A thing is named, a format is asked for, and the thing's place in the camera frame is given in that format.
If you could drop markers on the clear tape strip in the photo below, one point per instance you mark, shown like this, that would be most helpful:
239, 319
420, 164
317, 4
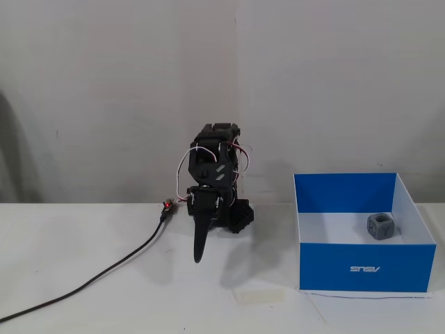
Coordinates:
260, 296

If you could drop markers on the small controller board red led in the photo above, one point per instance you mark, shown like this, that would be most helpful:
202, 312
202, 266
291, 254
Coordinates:
168, 206

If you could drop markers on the gray cube block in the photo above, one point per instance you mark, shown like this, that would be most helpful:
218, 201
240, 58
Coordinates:
380, 228

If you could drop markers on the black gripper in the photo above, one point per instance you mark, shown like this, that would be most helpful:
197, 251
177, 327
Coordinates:
204, 202

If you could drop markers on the blue cardboard box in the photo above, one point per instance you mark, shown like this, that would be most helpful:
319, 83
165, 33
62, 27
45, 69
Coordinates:
365, 268

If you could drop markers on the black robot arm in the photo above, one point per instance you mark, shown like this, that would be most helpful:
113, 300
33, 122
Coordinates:
208, 163

